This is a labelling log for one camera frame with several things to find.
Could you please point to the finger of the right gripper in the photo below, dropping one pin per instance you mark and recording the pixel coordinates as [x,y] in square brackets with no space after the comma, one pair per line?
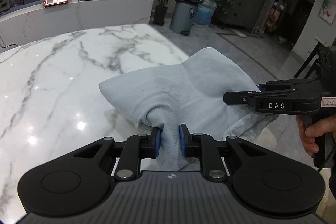
[292,84]
[253,98]

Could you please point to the grey pedal trash bin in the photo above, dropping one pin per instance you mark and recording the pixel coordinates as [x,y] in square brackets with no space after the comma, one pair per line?
[183,16]

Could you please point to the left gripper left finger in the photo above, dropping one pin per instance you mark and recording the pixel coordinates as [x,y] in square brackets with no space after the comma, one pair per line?
[143,146]

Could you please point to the white marble tv bench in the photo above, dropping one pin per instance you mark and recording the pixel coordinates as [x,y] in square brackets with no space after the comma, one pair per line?
[36,22]

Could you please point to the right human hand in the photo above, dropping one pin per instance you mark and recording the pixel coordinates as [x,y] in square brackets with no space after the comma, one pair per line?
[308,135]

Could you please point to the light grey garment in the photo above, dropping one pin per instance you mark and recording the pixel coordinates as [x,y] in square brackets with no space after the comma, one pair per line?
[189,93]

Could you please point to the dark grey cabinet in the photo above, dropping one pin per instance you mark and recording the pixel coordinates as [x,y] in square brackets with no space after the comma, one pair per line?
[243,14]

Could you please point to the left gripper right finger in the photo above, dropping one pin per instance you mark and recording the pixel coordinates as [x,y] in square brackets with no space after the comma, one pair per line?
[195,145]

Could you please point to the blue water jug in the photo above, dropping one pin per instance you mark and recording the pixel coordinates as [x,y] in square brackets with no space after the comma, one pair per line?
[205,12]

